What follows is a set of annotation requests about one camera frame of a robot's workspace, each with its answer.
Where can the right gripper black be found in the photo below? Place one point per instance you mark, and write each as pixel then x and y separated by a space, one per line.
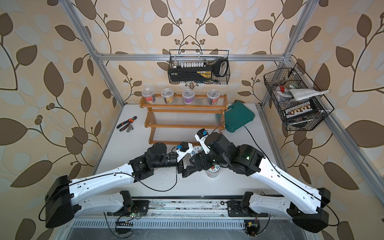
pixel 198 161

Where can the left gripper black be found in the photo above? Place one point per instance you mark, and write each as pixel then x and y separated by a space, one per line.
pixel 188 172

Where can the tomato label seed jar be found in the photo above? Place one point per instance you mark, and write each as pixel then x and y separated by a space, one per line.
pixel 213 172

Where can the wooden two-tier shelf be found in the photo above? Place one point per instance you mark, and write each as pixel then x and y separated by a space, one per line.
pixel 179 115

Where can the clear seed jar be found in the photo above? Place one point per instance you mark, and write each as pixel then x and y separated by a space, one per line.
pixel 168 95
pixel 188 96
pixel 213 96
pixel 149 95

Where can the flower label seed jar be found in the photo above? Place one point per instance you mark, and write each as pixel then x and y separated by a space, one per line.
pixel 196 150

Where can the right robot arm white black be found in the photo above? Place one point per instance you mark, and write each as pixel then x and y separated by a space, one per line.
pixel 302 204

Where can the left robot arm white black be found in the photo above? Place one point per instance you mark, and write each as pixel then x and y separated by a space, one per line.
pixel 63 199

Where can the green plastic tool case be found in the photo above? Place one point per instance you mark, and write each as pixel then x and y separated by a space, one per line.
pixel 236 116

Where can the orange black pliers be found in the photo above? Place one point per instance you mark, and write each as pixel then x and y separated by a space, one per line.
pixel 126 125

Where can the black yellow tool in basket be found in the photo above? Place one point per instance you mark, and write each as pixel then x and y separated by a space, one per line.
pixel 205 72

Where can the paint tube set box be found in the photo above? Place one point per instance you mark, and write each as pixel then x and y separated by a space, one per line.
pixel 301 110

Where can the white paper in basket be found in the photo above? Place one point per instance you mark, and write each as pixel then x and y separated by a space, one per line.
pixel 303 94

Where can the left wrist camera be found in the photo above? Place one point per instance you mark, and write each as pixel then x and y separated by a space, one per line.
pixel 183 149

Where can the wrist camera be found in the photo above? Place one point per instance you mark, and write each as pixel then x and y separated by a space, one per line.
pixel 201 136
pixel 183 149

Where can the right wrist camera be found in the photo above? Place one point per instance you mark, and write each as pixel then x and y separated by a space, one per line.
pixel 201 136

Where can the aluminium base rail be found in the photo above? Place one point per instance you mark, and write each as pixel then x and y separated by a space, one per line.
pixel 195 210

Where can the back black wire basket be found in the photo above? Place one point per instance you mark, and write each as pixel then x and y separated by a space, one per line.
pixel 196 55

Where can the black wire basket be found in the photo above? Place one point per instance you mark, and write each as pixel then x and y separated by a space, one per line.
pixel 196 55
pixel 300 102

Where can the right black wire basket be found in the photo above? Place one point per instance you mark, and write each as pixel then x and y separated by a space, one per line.
pixel 300 102

